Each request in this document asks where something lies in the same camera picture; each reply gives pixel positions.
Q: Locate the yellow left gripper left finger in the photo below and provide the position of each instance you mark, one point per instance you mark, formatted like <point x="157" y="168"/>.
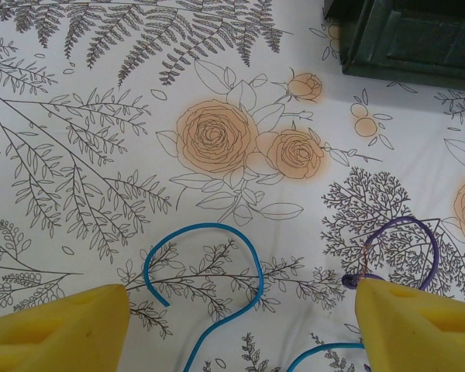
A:
<point x="54" y="333"/>

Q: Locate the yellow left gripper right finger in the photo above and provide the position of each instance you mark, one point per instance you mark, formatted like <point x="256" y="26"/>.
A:
<point x="418" y="333"/>

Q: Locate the floral tablecloth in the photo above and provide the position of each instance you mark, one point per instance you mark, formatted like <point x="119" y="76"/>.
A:
<point x="100" y="155"/>

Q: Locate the black plastic tray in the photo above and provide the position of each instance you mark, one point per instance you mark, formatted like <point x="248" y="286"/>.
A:
<point x="410" y="35"/>

